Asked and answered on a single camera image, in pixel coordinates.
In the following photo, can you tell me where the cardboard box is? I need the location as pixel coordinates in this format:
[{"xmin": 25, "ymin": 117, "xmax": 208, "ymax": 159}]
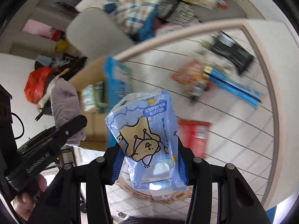
[{"xmin": 67, "ymin": 56, "xmax": 131, "ymax": 152}]

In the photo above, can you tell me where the green snack bag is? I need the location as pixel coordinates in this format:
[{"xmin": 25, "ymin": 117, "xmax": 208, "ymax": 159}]
[{"xmin": 93, "ymin": 80, "xmax": 107, "ymax": 113}]

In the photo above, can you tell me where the zebra striped cushion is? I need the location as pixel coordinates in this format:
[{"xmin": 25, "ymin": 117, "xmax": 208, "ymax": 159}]
[{"xmin": 157, "ymin": 0, "xmax": 196, "ymax": 26}]

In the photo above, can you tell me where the long blue snack pack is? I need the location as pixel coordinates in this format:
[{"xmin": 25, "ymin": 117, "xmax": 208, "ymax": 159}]
[{"xmin": 203, "ymin": 66, "xmax": 264, "ymax": 109}]

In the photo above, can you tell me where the blue bear tissue pack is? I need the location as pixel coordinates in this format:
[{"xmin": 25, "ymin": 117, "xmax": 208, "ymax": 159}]
[{"xmin": 105, "ymin": 90, "xmax": 187, "ymax": 191}]

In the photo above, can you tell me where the black snack bag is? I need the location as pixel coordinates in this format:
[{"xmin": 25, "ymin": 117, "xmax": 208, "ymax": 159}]
[{"xmin": 210, "ymin": 31, "xmax": 254, "ymax": 75}]

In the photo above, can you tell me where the grey armchair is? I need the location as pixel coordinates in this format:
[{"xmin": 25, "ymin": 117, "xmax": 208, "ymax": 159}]
[{"xmin": 66, "ymin": 8, "xmax": 135, "ymax": 59}]

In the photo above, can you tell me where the left hand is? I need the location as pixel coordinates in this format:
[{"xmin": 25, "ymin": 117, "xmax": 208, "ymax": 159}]
[{"xmin": 12, "ymin": 174, "xmax": 47, "ymax": 221}]

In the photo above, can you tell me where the purple soft cloth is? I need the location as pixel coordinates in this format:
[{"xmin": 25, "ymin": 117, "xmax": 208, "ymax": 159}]
[{"xmin": 51, "ymin": 79, "xmax": 86, "ymax": 146}]

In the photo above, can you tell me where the plaid blanket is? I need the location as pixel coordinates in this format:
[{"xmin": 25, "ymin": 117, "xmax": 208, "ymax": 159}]
[{"xmin": 103, "ymin": 0, "xmax": 163, "ymax": 42}]

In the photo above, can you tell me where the orange snack bag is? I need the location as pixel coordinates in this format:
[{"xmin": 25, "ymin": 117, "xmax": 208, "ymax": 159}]
[{"xmin": 170, "ymin": 60, "xmax": 207, "ymax": 85}]

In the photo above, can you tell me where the white goose plush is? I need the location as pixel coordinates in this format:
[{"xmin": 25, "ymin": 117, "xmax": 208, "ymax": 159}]
[{"xmin": 37, "ymin": 68, "xmax": 70, "ymax": 109}]

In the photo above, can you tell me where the yellow tissue pack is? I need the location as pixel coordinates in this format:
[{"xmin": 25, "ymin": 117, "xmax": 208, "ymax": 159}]
[{"xmin": 81, "ymin": 85, "xmax": 99, "ymax": 113}]

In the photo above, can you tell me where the red plastic bag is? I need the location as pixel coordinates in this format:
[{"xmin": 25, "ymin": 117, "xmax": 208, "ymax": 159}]
[{"xmin": 24, "ymin": 66, "xmax": 54, "ymax": 104}]

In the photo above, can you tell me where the red snack bag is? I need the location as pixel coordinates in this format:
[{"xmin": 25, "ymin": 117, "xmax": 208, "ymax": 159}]
[{"xmin": 177, "ymin": 119, "xmax": 211, "ymax": 158}]

